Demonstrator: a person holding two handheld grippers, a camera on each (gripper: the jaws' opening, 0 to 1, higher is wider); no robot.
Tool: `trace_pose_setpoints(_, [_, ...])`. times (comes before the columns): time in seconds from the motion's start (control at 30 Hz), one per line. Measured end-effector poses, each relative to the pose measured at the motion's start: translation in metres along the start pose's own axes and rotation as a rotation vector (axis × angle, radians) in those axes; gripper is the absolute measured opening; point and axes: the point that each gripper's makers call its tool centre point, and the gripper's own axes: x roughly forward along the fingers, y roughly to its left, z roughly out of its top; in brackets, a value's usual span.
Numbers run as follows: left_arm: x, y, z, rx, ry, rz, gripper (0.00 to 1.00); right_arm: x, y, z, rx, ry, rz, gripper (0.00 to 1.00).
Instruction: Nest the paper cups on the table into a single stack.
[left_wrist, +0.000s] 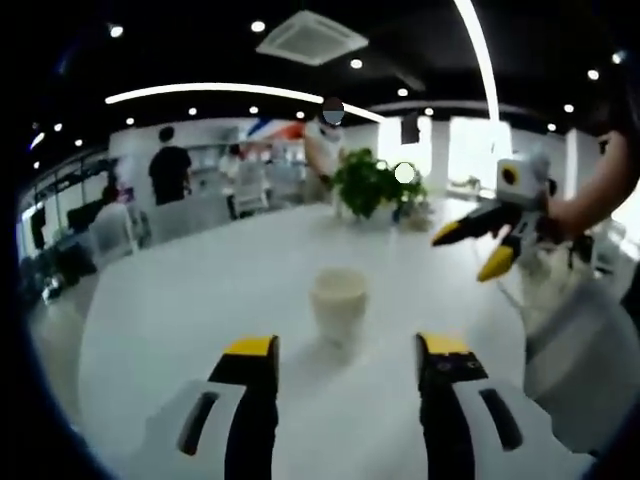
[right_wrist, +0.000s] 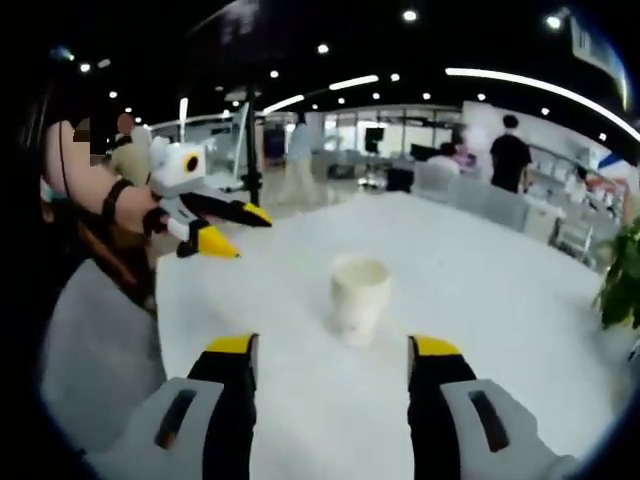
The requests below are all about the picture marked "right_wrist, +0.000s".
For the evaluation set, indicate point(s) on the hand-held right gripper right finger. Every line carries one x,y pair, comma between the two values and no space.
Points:
430,425

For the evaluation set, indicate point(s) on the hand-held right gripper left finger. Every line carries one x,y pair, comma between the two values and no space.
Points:
230,425

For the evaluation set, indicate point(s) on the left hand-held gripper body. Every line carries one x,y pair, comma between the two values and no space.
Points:
177,170

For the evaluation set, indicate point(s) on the white paper cup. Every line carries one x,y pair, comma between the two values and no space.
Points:
360,300

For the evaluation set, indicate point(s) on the person's left hand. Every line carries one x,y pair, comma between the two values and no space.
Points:
152,215

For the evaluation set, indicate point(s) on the black stand pole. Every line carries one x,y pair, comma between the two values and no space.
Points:
252,150

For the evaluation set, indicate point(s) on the brown wooden cabinet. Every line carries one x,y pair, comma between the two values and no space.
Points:
120,260

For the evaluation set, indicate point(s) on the short ceiling light strip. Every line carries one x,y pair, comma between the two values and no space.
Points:
354,82
282,104

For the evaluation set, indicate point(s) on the white table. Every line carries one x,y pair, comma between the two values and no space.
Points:
450,280

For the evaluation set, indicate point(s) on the black monitor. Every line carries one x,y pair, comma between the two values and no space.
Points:
375,139

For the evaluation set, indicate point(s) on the white office chair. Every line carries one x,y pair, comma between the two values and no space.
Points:
432,182
572,237

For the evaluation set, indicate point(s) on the green leafy plant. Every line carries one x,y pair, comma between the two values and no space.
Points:
622,280

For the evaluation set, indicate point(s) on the group of round ceiling spotlights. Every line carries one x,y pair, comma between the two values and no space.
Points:
409,15

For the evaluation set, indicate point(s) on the long curved ceiling light strip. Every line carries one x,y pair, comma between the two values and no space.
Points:
540,87

